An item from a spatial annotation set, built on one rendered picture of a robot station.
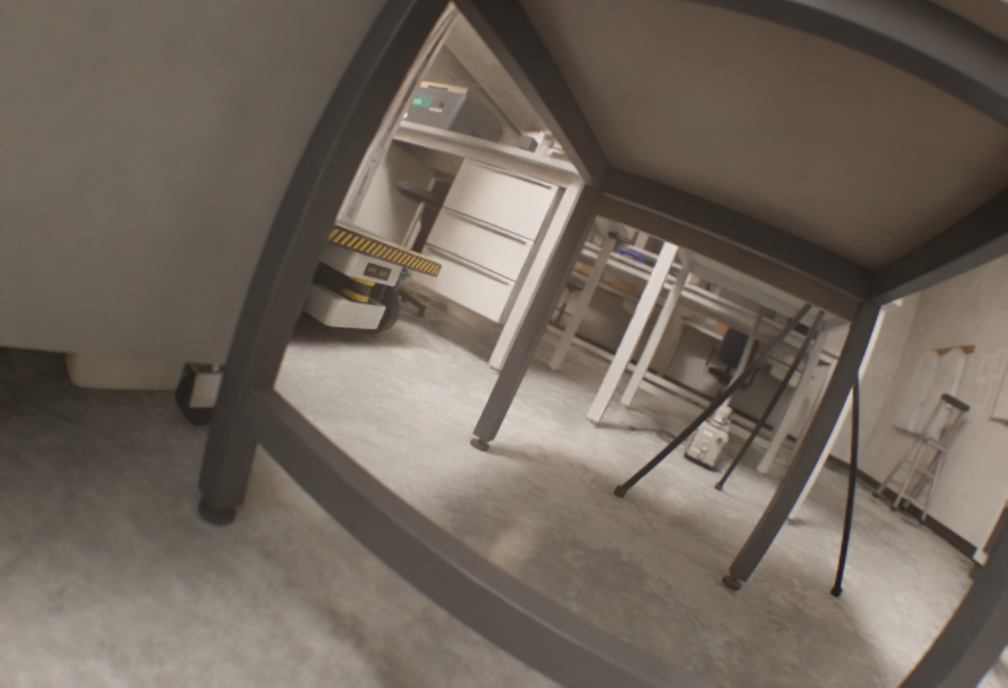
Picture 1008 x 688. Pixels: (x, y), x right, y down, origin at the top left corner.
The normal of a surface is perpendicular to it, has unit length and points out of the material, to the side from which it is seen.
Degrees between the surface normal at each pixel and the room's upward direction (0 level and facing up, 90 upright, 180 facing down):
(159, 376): 90
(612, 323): 90
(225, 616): 0
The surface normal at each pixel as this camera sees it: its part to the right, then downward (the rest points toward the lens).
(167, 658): 0.41, -0.91
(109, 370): 0.82, 0.40
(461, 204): -0.40, -0.12
